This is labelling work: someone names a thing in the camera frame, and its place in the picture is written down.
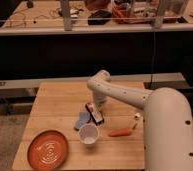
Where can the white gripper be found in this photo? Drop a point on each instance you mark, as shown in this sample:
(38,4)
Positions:
(100,103)

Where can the black and red eraser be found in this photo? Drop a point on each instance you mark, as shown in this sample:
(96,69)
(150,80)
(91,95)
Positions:
(94,112)

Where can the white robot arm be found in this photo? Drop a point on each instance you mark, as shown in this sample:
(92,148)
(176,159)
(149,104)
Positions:
(167,121)

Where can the blue cloth piece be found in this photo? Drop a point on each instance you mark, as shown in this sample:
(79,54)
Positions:
(84,117)

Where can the white paper cup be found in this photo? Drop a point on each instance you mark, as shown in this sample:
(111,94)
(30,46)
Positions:
(88,134)

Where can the orange carrot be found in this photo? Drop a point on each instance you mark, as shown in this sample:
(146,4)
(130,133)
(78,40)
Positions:
(120,132)

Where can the orange plate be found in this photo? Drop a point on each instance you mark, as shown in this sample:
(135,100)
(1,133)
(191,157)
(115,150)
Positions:
(47,151)

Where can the black bag on bench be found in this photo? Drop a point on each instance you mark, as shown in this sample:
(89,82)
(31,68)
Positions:
(99,17)

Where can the orange crate on bench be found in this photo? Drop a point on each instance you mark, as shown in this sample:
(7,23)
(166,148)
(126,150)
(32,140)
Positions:
(121,15)

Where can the grey metal post right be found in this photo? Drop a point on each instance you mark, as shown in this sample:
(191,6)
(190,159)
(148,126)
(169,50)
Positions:
(161,7)

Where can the grey metal post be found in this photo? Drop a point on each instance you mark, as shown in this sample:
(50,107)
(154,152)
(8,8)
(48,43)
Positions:
(161,7)
(65,7)

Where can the grey metal post left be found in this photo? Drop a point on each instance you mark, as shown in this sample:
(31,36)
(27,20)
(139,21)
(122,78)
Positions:
(65,7)

